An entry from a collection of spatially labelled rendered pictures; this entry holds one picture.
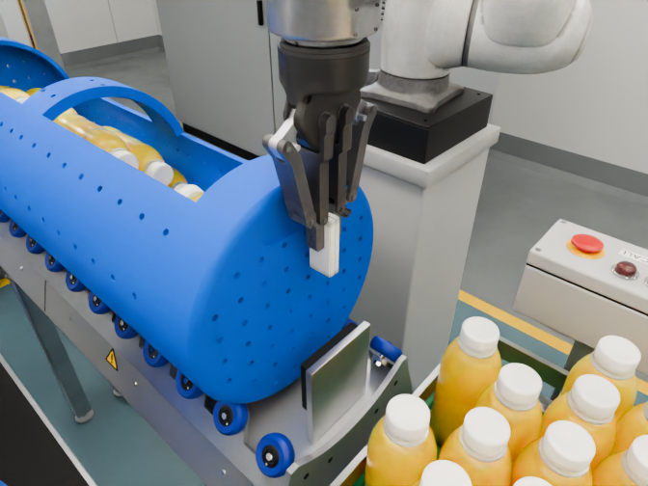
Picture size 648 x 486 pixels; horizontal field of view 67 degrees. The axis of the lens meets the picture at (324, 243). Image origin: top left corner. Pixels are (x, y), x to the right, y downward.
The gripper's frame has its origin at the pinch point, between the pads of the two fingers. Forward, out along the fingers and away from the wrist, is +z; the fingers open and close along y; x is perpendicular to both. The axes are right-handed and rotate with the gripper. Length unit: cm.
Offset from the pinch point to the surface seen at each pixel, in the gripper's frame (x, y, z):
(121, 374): 27.1, -14.9, 28.9
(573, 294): -20.3, 22.1, 9.6
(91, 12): 508, 214, 66
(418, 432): -17.0, -6.7, 8.6
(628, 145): 18, 280, 87
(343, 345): -4.3, -1.6, 10.9
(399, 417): -15.1, -6.8, 8.1
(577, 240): -18.0, 26.2, 5.0
